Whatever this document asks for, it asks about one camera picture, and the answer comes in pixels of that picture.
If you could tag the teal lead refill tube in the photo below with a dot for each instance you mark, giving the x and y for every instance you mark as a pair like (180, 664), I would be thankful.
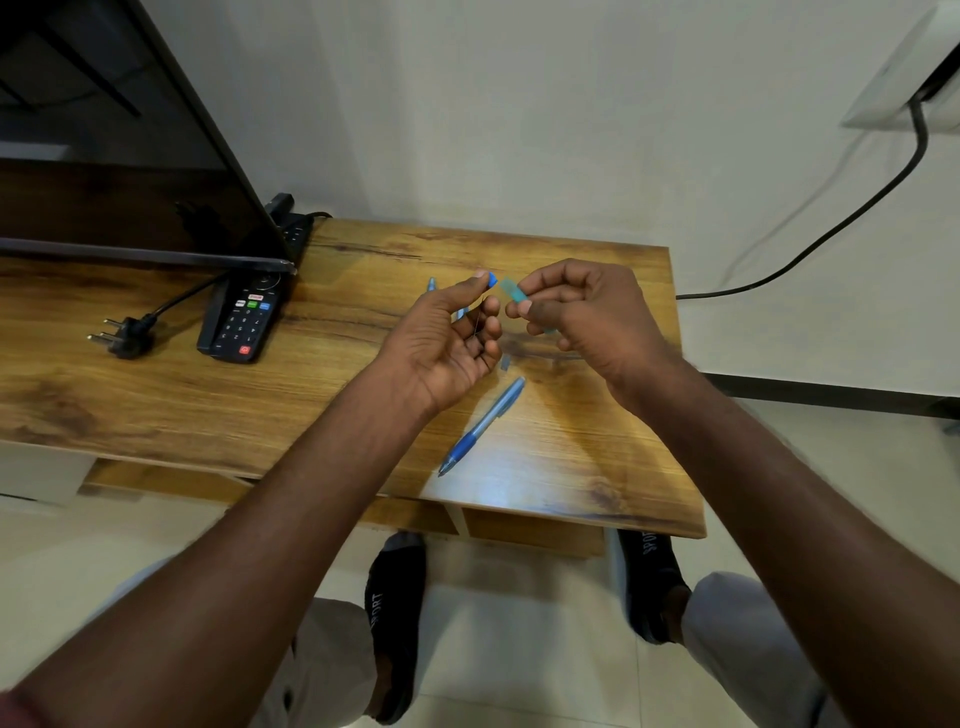
(513, 289)

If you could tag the person's left black sock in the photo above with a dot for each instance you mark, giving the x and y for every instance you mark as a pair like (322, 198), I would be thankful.
(394, 607)

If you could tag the person's right hand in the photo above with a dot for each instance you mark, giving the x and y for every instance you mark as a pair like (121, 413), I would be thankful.
(607, 322)

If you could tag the person's grey trouser leg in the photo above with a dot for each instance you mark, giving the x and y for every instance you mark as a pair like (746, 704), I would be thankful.
(742, 630)
(337, 660)

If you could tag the person's right grey trouser leg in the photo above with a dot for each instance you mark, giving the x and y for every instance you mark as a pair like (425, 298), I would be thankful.
(742, 630)

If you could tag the person's right forearm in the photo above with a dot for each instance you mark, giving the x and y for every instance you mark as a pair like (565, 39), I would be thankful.
(810, 547)

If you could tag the person's black sock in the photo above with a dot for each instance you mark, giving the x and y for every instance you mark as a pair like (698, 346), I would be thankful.
(649, 585)
(394, 607)

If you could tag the person's left forearm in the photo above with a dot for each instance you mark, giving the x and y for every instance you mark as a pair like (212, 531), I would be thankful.
(217, 577)

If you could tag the person's left hand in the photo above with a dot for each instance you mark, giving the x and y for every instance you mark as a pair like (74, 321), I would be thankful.
(435, 352)

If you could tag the white wall socket panel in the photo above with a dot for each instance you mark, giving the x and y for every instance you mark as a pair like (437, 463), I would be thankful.
(892, 90)

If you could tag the person's right black sock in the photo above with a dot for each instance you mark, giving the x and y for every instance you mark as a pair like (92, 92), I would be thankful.
(649, 585)

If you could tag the person's left grey trouser leg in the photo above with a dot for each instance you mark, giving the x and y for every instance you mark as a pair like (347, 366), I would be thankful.
(337, 660)

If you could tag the black power strip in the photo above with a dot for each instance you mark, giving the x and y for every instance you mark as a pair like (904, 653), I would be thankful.
(296, 229)

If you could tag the black remote control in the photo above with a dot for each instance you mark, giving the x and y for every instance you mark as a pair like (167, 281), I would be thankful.
(244, 319)

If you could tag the black television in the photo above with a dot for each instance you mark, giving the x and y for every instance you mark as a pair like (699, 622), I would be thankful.
(120, 172)

